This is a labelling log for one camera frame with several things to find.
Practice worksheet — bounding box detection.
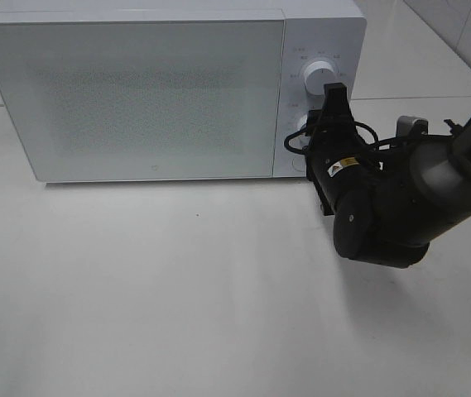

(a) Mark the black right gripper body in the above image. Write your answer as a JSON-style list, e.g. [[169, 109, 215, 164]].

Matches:
[[305, 120, 380, 215]]

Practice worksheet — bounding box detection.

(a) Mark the round door release button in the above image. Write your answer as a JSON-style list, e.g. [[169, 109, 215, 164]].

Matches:
[[292, 155, 306, 174]]

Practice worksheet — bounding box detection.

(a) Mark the upper white power knob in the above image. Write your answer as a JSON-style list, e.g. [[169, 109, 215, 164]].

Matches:
[[303, 60, 337, 96]]

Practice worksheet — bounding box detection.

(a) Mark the white timer knob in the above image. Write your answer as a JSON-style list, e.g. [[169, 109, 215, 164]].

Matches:
[[295, 114, 311, 149]]

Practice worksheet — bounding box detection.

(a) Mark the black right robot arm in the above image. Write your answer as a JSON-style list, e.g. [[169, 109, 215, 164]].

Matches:
[[304, 83, 471, 268]]

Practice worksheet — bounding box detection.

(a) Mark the white microwave oven body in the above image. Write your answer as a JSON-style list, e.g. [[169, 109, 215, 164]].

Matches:
[[0, 1, 367, 179]]

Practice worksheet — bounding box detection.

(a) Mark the white microwave door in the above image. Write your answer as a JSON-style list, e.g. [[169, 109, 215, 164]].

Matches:
[[0, 21, 283, 183]]

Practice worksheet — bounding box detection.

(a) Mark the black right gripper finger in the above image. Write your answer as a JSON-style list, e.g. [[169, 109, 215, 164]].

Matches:
[[320, 83, 353, 127]]

